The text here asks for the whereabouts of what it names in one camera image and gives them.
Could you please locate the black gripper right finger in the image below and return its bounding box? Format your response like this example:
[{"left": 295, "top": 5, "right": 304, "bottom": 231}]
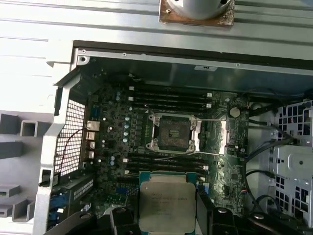
[{"left": 207, "top": 207, "right": 310, "bottom": 235}]

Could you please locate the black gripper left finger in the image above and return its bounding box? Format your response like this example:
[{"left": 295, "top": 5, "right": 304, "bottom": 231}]
[{"left": 45, "top": 207, "right": 140, "bottom": 235}]

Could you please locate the silver square CPU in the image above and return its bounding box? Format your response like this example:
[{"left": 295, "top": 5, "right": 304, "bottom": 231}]
[{"left": 137, "top": 170, "right": 198, "bottom": 233}]

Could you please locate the RAM slot with white clips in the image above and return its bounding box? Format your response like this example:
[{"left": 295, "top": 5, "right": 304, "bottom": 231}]
[
  {"left": 124, "top": 169, "right": 208, "bottom": 182},
  {"left": 128, "top": 96, "right": 213, "bottom": 109},
  {"left": 123, "top": 158, "right": 208, "bottom": 171},
  {"left": 128, "top": 85, "right": 213, "bottom": 98}
]

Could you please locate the CPU socket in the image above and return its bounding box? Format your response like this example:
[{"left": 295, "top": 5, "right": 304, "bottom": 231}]
[{"left": 146, "top": 113, "right": 203, "bottom": 157}]

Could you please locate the blue port connector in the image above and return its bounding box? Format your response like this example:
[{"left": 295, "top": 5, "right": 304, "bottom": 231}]
[{"left": 49, "top": 193, "right": 65, "bottom": 221}]

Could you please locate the metal socket cover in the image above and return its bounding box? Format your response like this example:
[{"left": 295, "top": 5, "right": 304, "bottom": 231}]
[{"left": 192, "top": 117, "right": 232, "bottom": 156}]

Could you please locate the silver disk bay cage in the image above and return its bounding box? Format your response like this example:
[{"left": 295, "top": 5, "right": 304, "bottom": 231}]
[{"left": 268, "top": 101, "right": 313, "bottom": 221}]

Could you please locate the silver port housing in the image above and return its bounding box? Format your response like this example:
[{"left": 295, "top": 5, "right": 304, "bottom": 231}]
[{"left": 86, "top": 120, "right": 101, "bottom": 132}]

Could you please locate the green motherboard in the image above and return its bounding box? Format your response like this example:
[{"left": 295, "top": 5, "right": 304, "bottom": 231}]
[{"left": 83, "top": 80, "right": 250, "bottom": 221}]

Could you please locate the grey parts rack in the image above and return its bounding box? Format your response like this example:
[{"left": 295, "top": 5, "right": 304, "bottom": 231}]
[{"left": 0, "top": 110, "right": 56, "bottom": 225}]

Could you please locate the black open PC case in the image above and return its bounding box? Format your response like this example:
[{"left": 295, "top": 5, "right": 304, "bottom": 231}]
[{"left": 31, "top": 40, "right": 313, "bottom": 235}]

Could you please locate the black looped wire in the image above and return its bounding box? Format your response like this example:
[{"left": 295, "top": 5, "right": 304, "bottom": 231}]
[{"left": 244, "top": 168, "right": 278, "bottom": 222}]

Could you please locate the thin wire locking lever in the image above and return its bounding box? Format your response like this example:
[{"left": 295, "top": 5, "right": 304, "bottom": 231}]
[
  {"left": 154, "top": 152, "right": 196, "bottom": 162},
  {"left": 143, "top": 103, "right": 158, "bottom": 117}
]

